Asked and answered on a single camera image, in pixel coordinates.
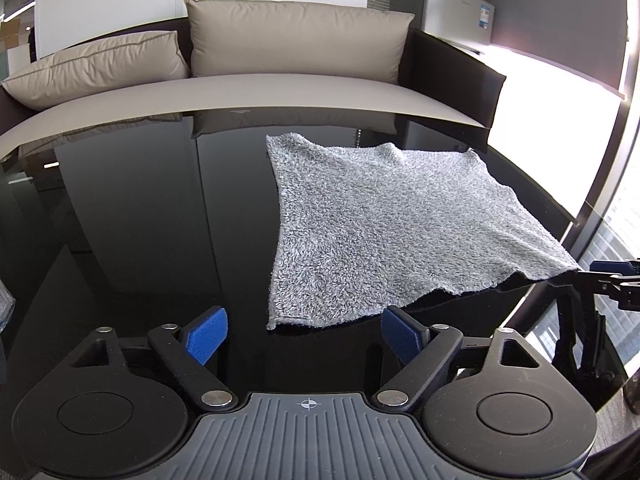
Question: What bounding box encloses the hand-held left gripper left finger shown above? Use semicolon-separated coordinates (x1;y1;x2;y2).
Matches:
67;305;238;411

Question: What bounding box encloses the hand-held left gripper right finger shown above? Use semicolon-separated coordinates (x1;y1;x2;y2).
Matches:
372;306;546;411

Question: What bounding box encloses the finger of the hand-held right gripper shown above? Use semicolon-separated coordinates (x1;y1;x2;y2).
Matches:
590;259;640;275
575;270;640;311

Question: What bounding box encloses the grey towel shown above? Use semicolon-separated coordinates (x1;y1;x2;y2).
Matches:
265;132;582;332

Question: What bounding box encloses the clear plastic bag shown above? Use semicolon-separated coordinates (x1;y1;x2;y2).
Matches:
0;280;16;333

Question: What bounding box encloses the small beige cushion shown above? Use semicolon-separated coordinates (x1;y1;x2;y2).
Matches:
1;30;191;111

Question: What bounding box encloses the silver mini fridge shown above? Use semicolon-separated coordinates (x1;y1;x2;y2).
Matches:
391;0;496;56

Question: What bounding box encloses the large beige cushion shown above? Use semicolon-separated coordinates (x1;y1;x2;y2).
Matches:
183;0;416;86

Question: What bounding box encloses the cardboard box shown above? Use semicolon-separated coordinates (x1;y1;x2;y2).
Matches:
0;19;23;51

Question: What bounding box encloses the beige sofa with dark frame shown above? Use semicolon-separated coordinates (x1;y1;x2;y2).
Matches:
0;16;507;161

